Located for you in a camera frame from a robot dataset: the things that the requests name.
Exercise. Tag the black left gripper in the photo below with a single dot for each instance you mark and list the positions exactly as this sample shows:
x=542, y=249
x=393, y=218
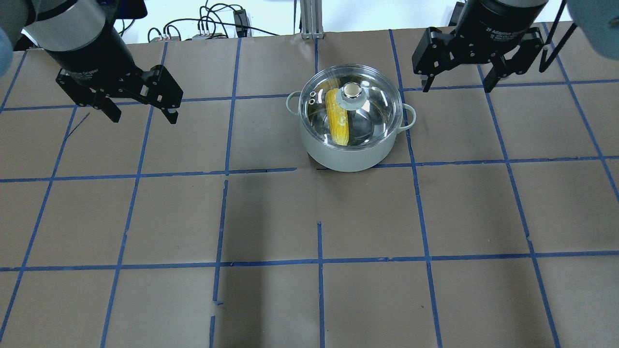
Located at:
x=93, y=57

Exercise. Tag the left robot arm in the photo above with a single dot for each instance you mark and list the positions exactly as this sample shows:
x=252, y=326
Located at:
x=63, y=25

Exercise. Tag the small circuit board near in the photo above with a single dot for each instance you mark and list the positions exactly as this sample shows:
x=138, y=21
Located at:
x=168, y=33

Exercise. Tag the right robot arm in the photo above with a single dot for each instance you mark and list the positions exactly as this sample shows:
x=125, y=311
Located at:
x=598, y=19

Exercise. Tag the brown paper table mat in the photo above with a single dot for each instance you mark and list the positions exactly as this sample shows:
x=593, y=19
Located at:
x=493, y=223

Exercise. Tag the glass pot lid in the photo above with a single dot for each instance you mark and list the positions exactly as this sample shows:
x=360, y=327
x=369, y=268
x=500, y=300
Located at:
x=375, y=108

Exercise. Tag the small circuit board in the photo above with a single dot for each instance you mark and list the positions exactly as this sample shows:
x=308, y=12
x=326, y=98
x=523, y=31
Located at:
x=168, y=33
x=204, y=34

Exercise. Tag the aluminium frame post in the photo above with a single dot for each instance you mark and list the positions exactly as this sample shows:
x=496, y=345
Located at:
x=311, y=20

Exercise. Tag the small circuit board far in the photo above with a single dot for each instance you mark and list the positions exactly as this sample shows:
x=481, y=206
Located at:
x=204, y=34

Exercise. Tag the yellow corn cob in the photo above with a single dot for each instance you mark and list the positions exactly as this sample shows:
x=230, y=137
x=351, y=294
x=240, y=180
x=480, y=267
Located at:
x=337, y=118

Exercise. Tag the black power adapter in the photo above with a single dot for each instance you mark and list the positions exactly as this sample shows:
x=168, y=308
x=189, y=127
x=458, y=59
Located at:
x=241, y=20

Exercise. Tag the pale green cooking pot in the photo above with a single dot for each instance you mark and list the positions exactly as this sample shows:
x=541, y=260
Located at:
x=351, y=161

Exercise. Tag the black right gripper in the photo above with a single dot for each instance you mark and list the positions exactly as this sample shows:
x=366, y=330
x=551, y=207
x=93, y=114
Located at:
x=494, y=23

